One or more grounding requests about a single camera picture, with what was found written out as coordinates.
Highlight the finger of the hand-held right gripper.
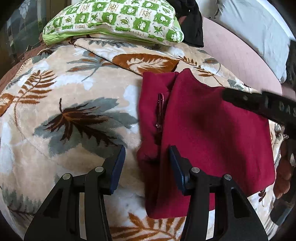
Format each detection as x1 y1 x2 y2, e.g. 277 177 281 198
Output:
221 88 266 115

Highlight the dark red sweater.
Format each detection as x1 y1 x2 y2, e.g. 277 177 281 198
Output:
136 69 277 219

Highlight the green and white patterned pillow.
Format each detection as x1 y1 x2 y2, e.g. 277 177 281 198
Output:
42 0 185 46

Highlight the glass door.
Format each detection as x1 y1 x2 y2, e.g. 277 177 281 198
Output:
5 0 50 61

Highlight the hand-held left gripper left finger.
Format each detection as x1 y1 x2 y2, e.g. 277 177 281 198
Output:
24 144 126 241

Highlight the black garment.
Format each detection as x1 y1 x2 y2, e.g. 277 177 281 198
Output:
172 0 204 48

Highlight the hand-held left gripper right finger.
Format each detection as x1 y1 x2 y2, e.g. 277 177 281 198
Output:
168 145 269 241

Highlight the leaf print blanket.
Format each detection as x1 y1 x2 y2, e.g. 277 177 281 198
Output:
0 38 296 241

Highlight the pink quilted cushion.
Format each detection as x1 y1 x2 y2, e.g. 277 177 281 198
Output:
201 17 296 98

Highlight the brown quilted bed sheet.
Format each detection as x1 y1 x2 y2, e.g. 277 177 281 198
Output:
0 45 44 88

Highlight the dark fur garment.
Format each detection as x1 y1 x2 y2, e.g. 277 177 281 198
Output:
285 39 296 86

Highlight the grey pillow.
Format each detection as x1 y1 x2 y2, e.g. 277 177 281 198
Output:
214 0 294 82

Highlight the person's right hand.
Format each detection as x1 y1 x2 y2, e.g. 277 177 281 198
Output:
273 137 296 200

